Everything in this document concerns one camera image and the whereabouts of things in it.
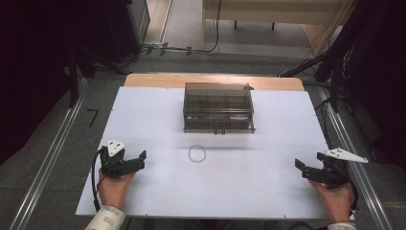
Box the person's left hand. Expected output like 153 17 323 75
97 168 137 211

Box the wooden table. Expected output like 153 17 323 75
123 73 305 92

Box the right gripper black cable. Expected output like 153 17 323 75
333 162 360 213

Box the black metal stand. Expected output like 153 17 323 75
278 18 362 113
65 46 128 109

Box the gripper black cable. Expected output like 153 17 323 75
90 147 107 213
333 162 360 213

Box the white table cover board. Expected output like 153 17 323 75
75 85 330 221

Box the aluminium floor rail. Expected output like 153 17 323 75
317 86 396 230
9 77 90 230

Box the dark cabinet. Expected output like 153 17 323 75
95 0 151 63

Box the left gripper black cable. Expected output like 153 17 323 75
90 147 107 213

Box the smoky transparent compartment box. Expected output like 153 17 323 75
182 81 257 135

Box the dark curtain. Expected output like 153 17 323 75
0 0 106 166

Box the thin black table cable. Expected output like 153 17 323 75
313 97 333 150

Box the person's right hand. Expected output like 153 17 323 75
307 178 356 223

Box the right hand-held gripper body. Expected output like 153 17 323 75
314 147 369 190

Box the black floor cable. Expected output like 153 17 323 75
121 0 223 70

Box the clear bead bracelet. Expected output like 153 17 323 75
188 144 208 164

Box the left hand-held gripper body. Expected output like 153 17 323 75
99 139 136 179

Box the light wooden bench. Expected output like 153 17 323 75
201 0 353 52

